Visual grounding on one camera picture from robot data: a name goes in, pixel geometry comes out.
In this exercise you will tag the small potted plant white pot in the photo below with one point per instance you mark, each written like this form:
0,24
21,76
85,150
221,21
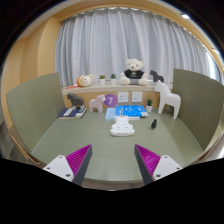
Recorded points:
149,108
113,81
102,81

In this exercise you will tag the ceiling light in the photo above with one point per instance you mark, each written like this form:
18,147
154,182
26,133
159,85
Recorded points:
185,16

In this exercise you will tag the olive green partition panel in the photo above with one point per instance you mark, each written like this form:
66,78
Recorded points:
36,106
198,100

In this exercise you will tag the black horse figure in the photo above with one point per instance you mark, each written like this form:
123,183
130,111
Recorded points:
156,76

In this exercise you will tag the small black charger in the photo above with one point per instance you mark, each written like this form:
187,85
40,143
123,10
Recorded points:
154,124

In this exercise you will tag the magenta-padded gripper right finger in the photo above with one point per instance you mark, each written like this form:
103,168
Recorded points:
166,165

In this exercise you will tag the cream and orange plush toy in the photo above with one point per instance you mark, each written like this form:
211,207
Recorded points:
86,81

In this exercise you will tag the white wall socket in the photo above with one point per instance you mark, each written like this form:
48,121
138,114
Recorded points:
136,97
123,97

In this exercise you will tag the white grey curtain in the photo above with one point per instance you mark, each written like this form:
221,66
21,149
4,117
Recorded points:
116,36

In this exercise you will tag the pink horse figure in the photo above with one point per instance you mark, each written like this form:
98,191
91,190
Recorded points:
97,103

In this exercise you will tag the bright blue book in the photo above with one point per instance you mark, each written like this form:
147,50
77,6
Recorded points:
131,110

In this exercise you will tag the round purple number sign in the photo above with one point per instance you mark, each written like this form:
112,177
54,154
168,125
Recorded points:
111,100

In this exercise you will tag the light wooden ledge shelf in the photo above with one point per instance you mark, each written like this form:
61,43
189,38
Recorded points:
106,88

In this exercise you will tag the large white horse figure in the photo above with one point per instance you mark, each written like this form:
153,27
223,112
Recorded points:
168,97

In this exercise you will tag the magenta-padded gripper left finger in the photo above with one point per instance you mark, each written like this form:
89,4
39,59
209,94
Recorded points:
60,166

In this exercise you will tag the dark grey horse figure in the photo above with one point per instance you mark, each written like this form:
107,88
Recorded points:
75,100

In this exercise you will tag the white bear-shaped power strip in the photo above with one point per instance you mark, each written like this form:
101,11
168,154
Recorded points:
122,128

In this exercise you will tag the light blue book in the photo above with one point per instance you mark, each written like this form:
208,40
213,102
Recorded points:
110,114

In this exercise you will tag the cream teddy bear black shirt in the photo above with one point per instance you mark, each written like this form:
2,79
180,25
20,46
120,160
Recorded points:
134,73

